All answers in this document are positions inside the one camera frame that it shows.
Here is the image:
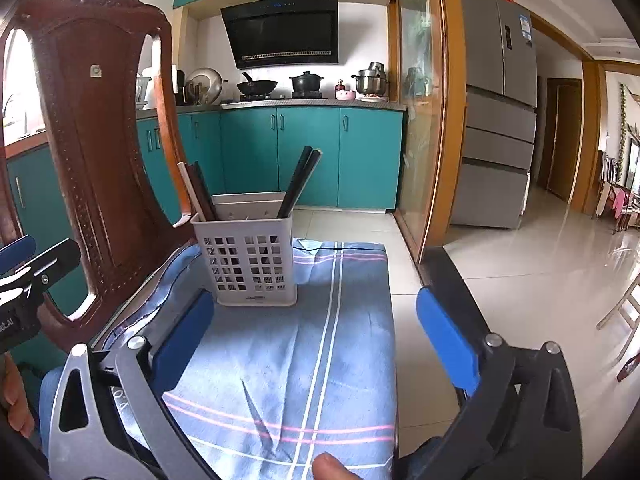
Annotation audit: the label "wooden framed glass door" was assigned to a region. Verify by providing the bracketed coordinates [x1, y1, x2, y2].
[394, 0, 469, 264]

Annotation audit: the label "teal lower cabinets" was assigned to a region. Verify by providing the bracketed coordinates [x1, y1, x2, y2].
[5, 106, 407, 261]

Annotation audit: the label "steel stock pot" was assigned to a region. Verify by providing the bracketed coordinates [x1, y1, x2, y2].
[350, 61, 391, 97]

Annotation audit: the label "dining chair with pink cloth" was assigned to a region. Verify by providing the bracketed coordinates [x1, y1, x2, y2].
[594, 152, 640, 234]

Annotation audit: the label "white plastic utensil basket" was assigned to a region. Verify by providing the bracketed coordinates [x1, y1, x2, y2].
[190, 192, 299, 307]

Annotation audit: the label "black cooking pot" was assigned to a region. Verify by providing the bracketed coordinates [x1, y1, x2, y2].
[288, 70, 326, 96]

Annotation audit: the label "grey refrigerator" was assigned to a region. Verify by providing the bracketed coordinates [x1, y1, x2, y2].
[450, 0, 539, 231]

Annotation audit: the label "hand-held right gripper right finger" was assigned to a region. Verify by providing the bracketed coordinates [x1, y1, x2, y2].
[416, 286, 584, 480]

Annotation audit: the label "carved wooden chair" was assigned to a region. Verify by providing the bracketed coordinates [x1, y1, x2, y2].
[0, 0, 202, 356]

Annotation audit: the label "green hanging vine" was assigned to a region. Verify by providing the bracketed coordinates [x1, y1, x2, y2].
[617, 82, 629, 182]

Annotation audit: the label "white kitchen appliance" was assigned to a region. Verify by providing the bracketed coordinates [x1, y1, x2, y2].
[136, 66, 154, 110]

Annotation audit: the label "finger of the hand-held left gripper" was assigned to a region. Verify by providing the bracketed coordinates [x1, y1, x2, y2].
[10, 238, 82, 292]
[0, 235, 37, 276]

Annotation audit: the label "brown interior door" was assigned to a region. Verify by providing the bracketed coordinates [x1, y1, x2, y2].
[537, 77, 584, 204]

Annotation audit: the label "light wooden stool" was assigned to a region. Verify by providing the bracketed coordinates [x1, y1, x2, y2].
[596, 271, 640, 362]

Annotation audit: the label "black wok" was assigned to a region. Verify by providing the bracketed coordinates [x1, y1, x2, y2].
[236, 72, 279, 99]

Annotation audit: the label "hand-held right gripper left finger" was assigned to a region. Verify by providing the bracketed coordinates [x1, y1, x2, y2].
[47, 289, 222, 480]

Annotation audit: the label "person's right hand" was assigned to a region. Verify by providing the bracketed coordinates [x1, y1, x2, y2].
[312, 452, 362, 480]

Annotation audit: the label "brown chopstick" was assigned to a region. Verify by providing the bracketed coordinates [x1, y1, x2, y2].
[193, 161, 220, 222]
[186, 162, 213, 222]

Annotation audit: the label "person's left hand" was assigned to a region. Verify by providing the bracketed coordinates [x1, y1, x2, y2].
[0, 352, 37, 439]

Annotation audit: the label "round steel lid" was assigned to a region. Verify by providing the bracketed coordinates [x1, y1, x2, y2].
[184, 67, 224, 106]

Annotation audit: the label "black range hood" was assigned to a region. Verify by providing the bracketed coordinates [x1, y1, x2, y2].
[220, 0, 340, 70]

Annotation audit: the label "bright window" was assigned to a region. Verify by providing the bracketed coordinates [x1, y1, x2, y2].
[4, 27, 51, 143]

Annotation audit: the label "blue striped cloth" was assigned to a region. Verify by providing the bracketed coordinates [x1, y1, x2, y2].
[90, 239, 399, 480]

